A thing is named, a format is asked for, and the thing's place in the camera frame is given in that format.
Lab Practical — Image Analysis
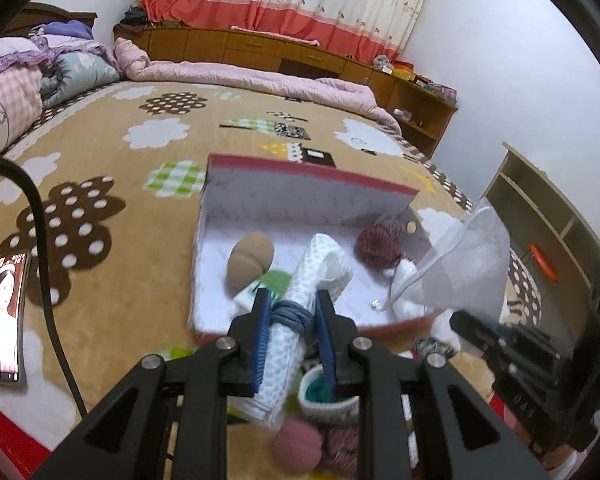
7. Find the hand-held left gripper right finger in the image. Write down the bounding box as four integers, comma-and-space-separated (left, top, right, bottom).
314, 287, 551, 480

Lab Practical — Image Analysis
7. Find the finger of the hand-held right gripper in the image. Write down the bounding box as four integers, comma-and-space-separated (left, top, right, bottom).
449, 310, 518, 361

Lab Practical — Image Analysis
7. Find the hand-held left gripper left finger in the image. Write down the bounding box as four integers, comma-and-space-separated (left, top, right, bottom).
30, 287, 273, 480

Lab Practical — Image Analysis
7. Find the grey hair tie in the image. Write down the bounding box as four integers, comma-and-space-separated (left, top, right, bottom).
271, 300, 317, 335

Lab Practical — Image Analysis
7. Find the white waffle cloth roll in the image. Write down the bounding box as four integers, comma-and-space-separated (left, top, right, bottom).
242, 232, 353, 423

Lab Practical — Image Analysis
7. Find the black patterned sock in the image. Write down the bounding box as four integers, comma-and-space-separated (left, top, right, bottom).
412, 336, 458, 360

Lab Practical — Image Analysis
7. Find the small green white sock roll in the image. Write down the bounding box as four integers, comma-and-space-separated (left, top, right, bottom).
232, 269, 292, 318

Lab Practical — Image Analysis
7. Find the white mesh bag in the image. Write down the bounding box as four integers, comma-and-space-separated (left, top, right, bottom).
372, 199, 511, 321

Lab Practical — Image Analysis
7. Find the large green white sock roll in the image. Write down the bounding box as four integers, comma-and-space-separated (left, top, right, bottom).
297, 365, 361, 428

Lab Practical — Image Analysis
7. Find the beige sock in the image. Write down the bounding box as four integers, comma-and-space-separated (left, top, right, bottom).
225, 232, 276, 291

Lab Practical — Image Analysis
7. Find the maroon knit sock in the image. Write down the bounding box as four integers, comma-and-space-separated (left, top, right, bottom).
320, 425, 361, 478
355, 225, 406, 268

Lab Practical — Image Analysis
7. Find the pink sock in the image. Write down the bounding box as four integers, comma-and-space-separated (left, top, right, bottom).
273, 417, 323, 473

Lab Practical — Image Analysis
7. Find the pink shoe box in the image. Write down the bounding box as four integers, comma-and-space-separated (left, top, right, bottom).
187, 152, 451, 346

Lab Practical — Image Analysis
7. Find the light wooden shelf unit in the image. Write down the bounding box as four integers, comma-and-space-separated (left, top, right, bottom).
480, 141, 600, 311

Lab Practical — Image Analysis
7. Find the beige printed blanket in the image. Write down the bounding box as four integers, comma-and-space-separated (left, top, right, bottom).
0, 80, 531, 441

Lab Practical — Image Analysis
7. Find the pink quilt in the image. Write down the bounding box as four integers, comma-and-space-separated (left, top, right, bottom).
112, 37, 401, 136

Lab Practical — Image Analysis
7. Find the stack of colourful boxes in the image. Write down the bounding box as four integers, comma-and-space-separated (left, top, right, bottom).
392, 60, 456, 98

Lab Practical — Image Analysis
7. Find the smartphone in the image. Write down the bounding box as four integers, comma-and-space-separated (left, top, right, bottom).
0, 249, 33, 386

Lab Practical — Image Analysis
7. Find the wooden cabinet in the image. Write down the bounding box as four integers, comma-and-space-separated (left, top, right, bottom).
130, 22, 458, 158

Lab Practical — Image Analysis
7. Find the grey flowered quilt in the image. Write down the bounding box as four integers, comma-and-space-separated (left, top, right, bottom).
40, 50, 121, 108

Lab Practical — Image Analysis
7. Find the dark clothes pile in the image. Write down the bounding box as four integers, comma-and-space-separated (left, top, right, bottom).
112, 6, 148, 28

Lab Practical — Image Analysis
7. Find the pink checked cartoon pillow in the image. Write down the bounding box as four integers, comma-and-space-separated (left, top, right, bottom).
0, 37, 43, 156

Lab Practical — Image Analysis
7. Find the purple clothing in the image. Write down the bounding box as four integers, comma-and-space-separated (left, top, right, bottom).
27, 20, 96, 43

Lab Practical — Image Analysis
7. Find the dark wooden headboard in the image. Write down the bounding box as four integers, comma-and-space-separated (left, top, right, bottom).
17, 2, 98, 28

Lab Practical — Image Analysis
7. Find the black cable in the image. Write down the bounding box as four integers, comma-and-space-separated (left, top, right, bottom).
0, 154, 88, 418

